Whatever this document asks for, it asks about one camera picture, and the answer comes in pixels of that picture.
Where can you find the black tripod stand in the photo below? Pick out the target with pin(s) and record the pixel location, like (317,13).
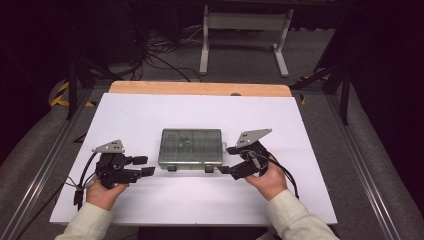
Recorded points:
(71,90)
(345,96)

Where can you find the white board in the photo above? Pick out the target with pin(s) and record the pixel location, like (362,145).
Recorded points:
(133,116)

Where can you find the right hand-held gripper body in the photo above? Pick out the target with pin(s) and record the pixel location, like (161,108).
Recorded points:
(251,136)

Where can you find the white metal stand frame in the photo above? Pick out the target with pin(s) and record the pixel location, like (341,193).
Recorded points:
(246,20)

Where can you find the person's right hand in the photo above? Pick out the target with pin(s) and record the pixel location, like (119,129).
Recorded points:
(271,183)

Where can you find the person's left hand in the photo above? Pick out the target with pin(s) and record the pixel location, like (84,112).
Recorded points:
(103,196)

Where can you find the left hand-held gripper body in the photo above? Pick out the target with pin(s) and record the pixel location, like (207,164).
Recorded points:
(111,171)

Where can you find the grey plastic compartment box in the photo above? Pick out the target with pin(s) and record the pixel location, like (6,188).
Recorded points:
(203,150)

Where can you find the aluminium rail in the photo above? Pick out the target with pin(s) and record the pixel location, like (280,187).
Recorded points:
(42,173)
(365,166)

